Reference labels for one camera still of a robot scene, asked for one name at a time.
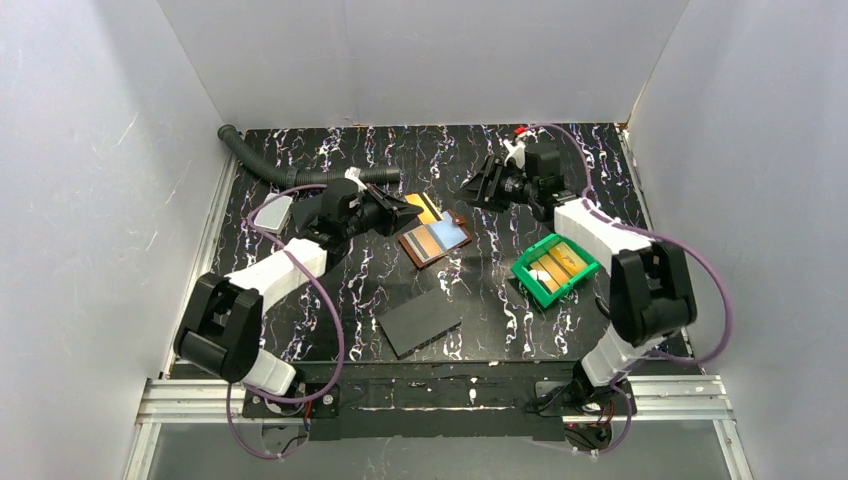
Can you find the gold credit card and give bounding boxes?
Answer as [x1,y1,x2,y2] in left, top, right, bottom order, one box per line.
[404,193,443,225]

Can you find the brown leather card holder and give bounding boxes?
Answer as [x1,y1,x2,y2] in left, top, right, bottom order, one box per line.
[398,211,472,269]

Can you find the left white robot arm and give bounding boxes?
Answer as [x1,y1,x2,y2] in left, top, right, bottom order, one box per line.
[173,178,423,404]

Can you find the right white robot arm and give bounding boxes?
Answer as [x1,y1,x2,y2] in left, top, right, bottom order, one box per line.
[457,144,697,405]

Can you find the cards in green tray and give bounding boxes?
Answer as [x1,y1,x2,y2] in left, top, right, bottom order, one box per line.
[527,241,589,294]

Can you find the green plastic card tray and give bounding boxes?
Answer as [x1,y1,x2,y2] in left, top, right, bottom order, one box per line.
[511,233,601,308]

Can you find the white plastic box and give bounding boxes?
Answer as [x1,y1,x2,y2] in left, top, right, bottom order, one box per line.
[254,193,293,235]

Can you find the black foam block front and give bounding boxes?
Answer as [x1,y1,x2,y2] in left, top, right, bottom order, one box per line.
[377,289,462,360]

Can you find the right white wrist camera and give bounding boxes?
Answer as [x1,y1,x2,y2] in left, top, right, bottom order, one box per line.
[501,126,529,170]

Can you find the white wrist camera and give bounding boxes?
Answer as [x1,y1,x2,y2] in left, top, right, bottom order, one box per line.
[501,126,529,170]
[344,167,367,192]

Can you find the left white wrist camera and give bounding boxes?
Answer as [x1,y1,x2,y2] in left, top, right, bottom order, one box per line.
[344,167,367,192]

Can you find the black corrugated hose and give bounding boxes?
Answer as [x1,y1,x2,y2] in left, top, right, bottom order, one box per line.
[217,123,403,192]

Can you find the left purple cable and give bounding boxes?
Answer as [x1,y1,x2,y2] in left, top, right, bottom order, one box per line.
[225,184,349,461]

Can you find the purple cable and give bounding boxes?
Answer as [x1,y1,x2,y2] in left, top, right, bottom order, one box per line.
[225,184,349,461]
[529,123,735,458]

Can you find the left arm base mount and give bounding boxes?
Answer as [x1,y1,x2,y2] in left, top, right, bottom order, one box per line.
[241,370,342,458]

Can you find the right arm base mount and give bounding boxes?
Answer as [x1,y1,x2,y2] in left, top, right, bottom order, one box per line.
[524,379,637,456]

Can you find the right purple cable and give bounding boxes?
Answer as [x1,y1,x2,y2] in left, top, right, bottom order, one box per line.
[529,123,735,458]

